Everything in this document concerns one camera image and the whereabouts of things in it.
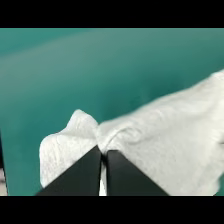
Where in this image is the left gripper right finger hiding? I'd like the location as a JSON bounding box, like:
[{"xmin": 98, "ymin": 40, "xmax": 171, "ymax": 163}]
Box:
[{"xmin": 106, "ymin": 149, "xmax": 170, "ymax": 197}]

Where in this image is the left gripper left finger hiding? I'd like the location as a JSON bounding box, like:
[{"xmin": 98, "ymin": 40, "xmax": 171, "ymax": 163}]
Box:
[{"xmin": 35, "ymin": 145, "xmax": 102, "ymax": 197}]

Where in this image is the white T-shirt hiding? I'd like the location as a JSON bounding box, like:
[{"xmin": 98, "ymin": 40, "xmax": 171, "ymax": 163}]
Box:
[{"xmin": 38, "ymin": 69, "xmax": 224, "ymax": 197}]

